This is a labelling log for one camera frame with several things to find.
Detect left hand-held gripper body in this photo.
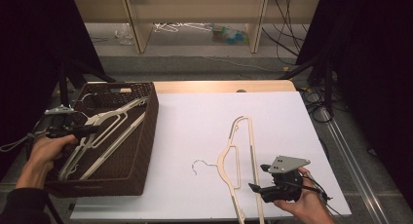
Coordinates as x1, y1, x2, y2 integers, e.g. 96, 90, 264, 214
44, 104, 77, 140

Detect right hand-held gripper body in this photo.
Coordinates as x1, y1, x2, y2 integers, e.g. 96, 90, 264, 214
260, 155, 312, 205

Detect beige clothes hanger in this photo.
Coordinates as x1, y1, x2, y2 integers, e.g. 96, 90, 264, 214
192, 115, 266, 224
66, 100, 147, 183
57, 93, 151, 182

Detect brown wicker basket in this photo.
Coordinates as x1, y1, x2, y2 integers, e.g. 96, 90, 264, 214
43, 82, 160, 199

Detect person's left hand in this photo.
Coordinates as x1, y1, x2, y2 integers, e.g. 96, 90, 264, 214
26, 133, 80, 173

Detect person's right hand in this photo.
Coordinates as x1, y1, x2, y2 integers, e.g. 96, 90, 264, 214
273, 166, 336, 224

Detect black metal stand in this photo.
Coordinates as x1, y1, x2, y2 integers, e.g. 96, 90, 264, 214
57, 58, 117, 121
278, 53, 336, 115

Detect dark curtain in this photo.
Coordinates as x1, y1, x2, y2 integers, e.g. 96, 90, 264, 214
0, 0, 106, 181
295, 0, 413, 203

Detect white table sheet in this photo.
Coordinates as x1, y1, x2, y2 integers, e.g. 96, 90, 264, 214
69, 91, 353, 222

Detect clear plastic bag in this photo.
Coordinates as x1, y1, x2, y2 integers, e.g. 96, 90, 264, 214
114, 22, 134, 46

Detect colourful plastic toys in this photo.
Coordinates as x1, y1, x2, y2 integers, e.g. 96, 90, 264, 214
211, 23, 249, 46

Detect beige wooden shelf unit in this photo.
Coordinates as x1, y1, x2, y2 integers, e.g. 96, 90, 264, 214
73, 0, 320, 55

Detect right hand-held gripper cable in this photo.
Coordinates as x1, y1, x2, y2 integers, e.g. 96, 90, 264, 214
301, 171, 343, 217

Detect hand-held gripper cable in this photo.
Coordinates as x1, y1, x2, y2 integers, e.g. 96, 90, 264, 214
301, 171, 343, 217
0, 130, 48, 154

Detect left hand-held gripper cable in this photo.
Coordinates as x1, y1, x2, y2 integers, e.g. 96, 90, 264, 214
0, 130, 48, 154

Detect black coiled floor cables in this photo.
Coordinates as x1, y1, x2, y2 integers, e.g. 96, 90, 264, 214
299, 87, 336, 124

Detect thin white floor cable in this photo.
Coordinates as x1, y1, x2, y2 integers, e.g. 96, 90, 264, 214
155, 53, 284, 73

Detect white wire hangers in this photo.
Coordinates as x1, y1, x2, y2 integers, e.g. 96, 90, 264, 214
153, 21, 212, 34

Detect black hanging cables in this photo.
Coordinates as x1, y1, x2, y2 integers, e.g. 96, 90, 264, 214
261, 0, 310, 66

